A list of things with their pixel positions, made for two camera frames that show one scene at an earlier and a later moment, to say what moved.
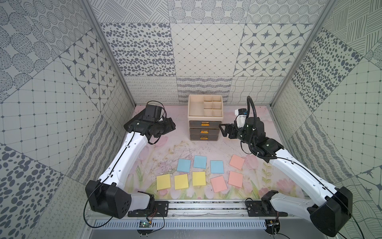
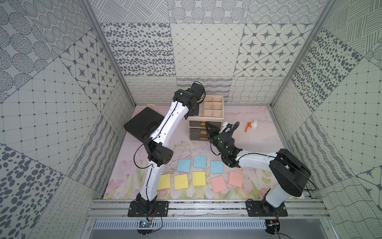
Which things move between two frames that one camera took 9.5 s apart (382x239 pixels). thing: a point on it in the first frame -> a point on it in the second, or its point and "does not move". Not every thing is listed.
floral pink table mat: x=172 y=167 does not move
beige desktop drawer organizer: x=205 y=113 does not move
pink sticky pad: x=235 y=179 does not move
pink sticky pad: x=218 y=183 does not move
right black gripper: x=225 y=133 -> x=212 y=131
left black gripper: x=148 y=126 -> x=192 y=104
